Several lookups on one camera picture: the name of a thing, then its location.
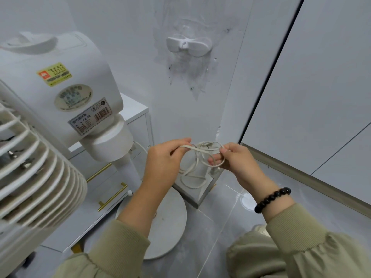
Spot gold drawer handle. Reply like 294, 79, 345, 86
86, 162, 113, 183
97, 182, 128, 212

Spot person's right leg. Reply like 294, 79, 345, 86
226, 228, 283, 278

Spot black bead bracelet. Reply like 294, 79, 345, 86
254, 187, 292, 214

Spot white shoe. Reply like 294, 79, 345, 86
251, 225, 271, 236

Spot person's left forearm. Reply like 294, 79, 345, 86
87, 185, 168, 278

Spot person's right forearm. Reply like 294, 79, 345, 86
262, 198, 371, 278

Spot person's left hand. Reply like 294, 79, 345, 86
140, 138, 192, 197

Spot white fan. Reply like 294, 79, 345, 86
0, 31, 187, 278

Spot white nightstand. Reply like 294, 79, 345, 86
40, 93, 154, 254

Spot white wardrobe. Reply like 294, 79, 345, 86
239, 0, 371, 212

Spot white wall hook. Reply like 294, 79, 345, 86
166, 34, 213, 58

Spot person's right hand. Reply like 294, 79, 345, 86
208, 142, 279, 203

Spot white power cable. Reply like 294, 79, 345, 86
133, 141, 226, 190

